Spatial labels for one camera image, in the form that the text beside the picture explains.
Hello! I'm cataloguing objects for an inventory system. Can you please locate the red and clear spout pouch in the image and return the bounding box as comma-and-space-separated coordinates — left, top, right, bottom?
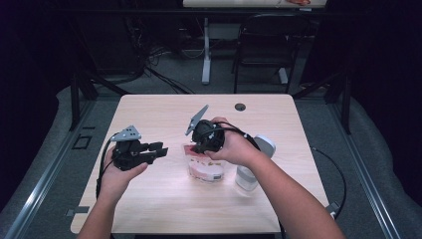
183, 142, 227, 184

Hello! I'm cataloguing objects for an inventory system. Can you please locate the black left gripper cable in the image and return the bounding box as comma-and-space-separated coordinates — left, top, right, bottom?
95, 132, 120, 201

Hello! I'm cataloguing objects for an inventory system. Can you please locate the person's right hand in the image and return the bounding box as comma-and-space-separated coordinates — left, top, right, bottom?
203, 116, 263, 168

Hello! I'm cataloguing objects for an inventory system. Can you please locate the black folding chair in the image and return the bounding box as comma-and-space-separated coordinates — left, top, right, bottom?
232, 13, 315, 95

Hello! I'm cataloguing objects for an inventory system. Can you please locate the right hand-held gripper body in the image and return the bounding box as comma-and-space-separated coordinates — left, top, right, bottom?
184, 104, 227, 154

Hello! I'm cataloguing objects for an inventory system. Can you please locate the black metal stand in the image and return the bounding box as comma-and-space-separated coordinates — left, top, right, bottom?
292, 71, 352, 135
69, 71, 130, 132

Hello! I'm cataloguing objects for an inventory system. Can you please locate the grey cable connector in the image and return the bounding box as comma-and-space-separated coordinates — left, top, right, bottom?
324, 201, 341, 218

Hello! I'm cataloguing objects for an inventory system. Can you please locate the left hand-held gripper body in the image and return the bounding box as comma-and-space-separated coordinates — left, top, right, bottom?
109, 124, 150, 172

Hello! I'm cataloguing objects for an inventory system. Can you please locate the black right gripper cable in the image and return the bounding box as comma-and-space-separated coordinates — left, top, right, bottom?
202, 120, 347, 239

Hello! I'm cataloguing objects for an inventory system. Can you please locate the aluminium floor rail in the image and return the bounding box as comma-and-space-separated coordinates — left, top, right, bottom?
3, 99, 96, 239
326, 99, 402, 239

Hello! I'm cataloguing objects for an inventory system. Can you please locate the person's left hand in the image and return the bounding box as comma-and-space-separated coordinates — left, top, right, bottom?
99, 147, 149, 204

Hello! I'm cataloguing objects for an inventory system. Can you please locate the grey floor tape piece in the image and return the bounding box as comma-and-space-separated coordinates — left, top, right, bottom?
66, 206, 91, 216

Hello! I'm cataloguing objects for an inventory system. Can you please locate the light background desk top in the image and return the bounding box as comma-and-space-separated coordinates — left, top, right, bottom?
182, 0, 327, 9

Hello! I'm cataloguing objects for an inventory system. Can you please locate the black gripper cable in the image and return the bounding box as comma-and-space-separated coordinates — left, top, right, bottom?
95, 132, 120, 201
202, 120, 347, 239

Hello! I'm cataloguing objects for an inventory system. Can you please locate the tangle of black floor cables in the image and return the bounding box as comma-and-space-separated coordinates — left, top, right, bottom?
125, 16, 197, 95

